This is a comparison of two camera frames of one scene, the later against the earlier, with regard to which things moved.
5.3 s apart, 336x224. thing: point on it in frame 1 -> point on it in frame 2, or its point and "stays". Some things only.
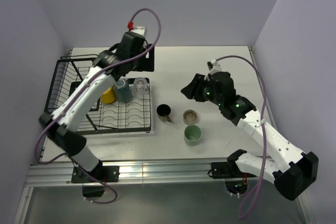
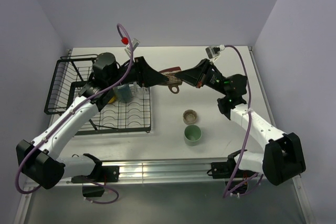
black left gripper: (147, 63) -> (151, 77)
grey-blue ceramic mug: (123, 92) stays
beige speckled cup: (189, 117) stays
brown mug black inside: (163, 111) -> (173, 83)
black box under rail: (93, 191) stays
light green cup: (192, 135) stays
